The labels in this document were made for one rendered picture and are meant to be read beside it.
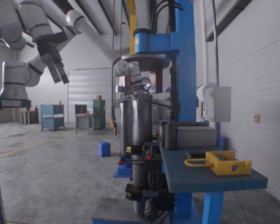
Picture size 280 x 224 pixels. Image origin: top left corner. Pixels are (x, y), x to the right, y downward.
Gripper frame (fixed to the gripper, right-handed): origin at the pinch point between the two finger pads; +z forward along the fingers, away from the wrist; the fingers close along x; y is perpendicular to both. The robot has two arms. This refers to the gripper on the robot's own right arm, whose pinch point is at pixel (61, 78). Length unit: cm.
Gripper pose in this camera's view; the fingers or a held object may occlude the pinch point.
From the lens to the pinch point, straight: 69.1
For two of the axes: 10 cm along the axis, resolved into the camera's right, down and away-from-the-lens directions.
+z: 3.7, 9.0, 2.3
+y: -9.0, 4.1, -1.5
